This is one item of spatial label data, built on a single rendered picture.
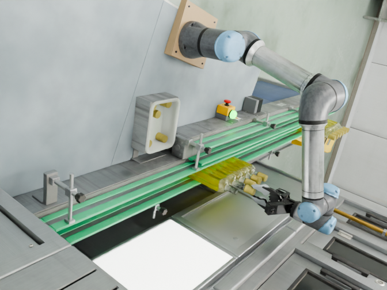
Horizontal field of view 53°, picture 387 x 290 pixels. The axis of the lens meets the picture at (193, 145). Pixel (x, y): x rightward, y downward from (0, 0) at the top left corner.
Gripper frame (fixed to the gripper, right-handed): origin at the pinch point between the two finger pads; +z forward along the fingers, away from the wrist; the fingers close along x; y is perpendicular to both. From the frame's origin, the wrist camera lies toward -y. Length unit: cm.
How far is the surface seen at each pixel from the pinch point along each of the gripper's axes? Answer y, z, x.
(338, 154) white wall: 588, 105, -164
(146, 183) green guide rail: -37.7, 27.3, 3.2
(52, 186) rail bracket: -76, 33, 11
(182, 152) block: -12.4, 31.1, 8.8
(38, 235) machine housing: -99, 2, 21
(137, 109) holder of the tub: -32, 42, 28
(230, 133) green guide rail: 19.7, 27.6, 13.4
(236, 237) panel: -17.2, -6.1, -12.8
